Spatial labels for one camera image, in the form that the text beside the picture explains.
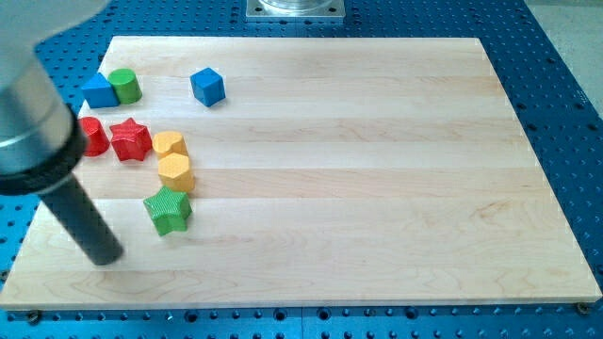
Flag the right board clamp screw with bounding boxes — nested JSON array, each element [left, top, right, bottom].
[[575, 302, 591, 315]]

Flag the blue triangle block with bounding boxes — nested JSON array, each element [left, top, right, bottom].
[[81, 73, 120, 108]]

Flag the green star block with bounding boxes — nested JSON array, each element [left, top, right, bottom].
[[143, 186, 192, 236]]

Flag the red star block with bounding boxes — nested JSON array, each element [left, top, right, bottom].
[[109, 118, 152, 161]]

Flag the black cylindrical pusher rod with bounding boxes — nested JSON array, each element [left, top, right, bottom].
[[40, 174, 123, 266]]

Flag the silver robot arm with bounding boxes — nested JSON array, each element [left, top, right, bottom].
[[1, 0, 123, 266]]

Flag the red cylinder block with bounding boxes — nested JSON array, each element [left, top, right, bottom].
[[78, 117, 109, 157]]

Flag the board clamp screw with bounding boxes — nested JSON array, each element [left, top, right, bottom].
[[575, 302, 591, 315], [24, 310, 42, 326]]

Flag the blue cube block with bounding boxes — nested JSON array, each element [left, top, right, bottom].
[[189, 68, 226, 107]]

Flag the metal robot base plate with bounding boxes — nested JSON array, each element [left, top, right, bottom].
[[245, 0, 346, 22]]

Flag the yellow hexagon block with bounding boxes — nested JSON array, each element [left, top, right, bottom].
[[158, 153, 195, 192]]

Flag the yellow heart block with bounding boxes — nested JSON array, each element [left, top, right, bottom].
[[152, 131, 188, 159]]

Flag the wooden board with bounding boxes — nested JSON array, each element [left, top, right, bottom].
[[1, 36, 601, 310]]

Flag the left board clamp screw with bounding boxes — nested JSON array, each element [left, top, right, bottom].
[[24, 310, 42, 326]]

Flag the green cylinder block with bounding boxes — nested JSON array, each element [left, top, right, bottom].
[[107, 68, 142, 105]]

